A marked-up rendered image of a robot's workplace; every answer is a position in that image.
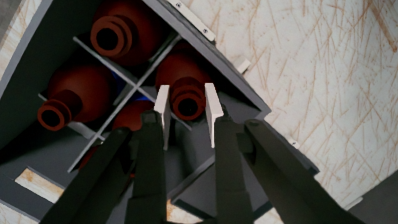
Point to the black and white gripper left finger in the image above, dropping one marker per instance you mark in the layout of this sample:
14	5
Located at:
93	193

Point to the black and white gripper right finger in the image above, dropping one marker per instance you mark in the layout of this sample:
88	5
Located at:
297	197

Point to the dark grey crate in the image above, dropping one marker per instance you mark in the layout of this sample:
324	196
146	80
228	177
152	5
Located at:
53	38

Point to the dark grey rectangular tray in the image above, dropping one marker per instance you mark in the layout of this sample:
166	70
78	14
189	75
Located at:
200	200

